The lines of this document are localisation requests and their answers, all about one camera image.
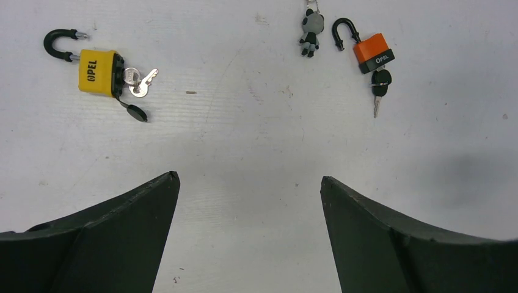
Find yellow padlock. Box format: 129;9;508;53
43;29;148;122

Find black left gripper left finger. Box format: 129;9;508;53
1;171;180;292

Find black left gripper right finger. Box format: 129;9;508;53
320;176;517;292

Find orange padlock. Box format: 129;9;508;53
331;18;395;74

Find black keys of orange padlock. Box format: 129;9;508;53
371;69;392;118

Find silver keys of yellow padlock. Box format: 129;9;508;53
123;67;159;98

